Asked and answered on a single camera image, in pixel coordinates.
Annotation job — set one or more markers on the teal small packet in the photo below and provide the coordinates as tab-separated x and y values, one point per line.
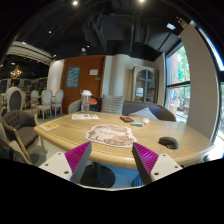
136	124

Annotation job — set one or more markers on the glass door cabinet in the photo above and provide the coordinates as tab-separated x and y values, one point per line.
145	84

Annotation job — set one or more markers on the black table pedestal base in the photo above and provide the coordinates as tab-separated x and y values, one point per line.
97	175

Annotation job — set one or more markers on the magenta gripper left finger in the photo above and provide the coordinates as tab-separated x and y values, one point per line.
70	165

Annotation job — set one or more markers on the yellow card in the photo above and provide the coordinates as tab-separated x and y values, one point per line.
49	126

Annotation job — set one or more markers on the striped cushion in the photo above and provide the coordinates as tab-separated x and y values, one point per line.
112	104

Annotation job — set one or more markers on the grey tufted armchair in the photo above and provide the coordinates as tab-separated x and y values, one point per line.
19	126

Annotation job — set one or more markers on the small clear round object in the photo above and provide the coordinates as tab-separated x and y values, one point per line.
146	121

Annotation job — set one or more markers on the chandelier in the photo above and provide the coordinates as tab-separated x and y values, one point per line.
16	73

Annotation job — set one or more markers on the white cushion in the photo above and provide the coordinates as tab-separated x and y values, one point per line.
144	113

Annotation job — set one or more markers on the grey sofa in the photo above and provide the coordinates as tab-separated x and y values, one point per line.
132	106

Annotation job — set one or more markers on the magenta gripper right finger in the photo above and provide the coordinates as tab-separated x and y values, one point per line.
152	166

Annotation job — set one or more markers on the grey white high-back chair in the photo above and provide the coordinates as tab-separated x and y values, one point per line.
15	98

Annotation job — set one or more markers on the black computer mouse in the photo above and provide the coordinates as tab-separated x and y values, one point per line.
169	142

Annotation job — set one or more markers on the blue wall poster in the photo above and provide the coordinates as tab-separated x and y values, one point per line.
72	77

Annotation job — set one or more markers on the cat-shaped beige mouse pad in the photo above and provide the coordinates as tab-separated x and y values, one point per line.
111	135

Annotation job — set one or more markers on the clear plastic water jug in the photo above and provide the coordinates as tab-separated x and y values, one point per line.
85	101

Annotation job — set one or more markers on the oval wooden table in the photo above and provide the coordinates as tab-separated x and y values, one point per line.
72	133

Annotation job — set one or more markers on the white dining chair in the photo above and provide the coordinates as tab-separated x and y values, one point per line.
45	106
34	99
57	101

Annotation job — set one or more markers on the white paper sheet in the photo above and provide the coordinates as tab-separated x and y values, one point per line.
84	117

